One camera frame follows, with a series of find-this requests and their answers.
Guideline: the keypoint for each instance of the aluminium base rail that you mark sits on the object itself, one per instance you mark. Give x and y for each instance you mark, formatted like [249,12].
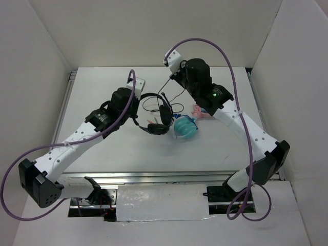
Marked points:
[147,178]

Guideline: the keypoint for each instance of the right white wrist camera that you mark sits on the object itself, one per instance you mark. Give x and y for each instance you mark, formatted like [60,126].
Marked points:
[172,60]

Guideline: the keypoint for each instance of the teal cat-ear headphones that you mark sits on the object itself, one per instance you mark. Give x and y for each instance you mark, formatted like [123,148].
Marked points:
[185,127]

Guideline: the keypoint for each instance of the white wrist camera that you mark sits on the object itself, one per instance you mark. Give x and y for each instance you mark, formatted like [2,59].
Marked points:
[139,87]
[172,60]

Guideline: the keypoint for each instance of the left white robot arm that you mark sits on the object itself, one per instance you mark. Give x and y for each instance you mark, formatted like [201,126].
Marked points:
[41,178]

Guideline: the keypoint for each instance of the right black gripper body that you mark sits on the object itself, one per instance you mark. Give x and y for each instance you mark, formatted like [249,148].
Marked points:
[180,78]

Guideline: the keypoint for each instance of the pink cat-ear headphones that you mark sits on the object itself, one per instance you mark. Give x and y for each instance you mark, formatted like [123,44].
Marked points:
[199,112]

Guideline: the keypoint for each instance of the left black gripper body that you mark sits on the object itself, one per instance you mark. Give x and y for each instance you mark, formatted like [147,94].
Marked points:
[132,111]

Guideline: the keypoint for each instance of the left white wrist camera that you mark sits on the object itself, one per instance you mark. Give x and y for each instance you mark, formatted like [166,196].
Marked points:
[139,87]

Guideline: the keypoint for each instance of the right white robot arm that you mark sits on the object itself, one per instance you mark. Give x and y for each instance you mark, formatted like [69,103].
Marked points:
[268,154]

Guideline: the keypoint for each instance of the white taped cover plate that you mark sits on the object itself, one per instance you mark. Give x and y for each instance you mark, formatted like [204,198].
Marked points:
[162,203]

